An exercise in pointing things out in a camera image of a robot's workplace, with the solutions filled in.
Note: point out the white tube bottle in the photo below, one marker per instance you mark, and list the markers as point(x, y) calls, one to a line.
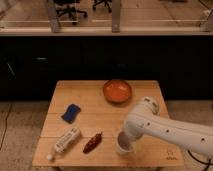
point(63, 142)

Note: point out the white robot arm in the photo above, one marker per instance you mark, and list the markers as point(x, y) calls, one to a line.
point(144, 119)

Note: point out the blue sponge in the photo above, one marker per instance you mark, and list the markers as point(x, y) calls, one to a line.
point(71, 113)

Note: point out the white ceramic cup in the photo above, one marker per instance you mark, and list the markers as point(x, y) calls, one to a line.
point(123, 144)

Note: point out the dark cabinet counter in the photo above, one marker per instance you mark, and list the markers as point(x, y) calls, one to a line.
point(30, 66)

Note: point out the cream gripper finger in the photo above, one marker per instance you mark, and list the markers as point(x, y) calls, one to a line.
point(136, 146)

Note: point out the brown dried chili pepper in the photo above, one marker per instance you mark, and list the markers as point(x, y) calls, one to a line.
point(92, 143)

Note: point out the orange ceramic bowl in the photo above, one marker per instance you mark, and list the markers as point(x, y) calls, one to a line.
point(117, 91)

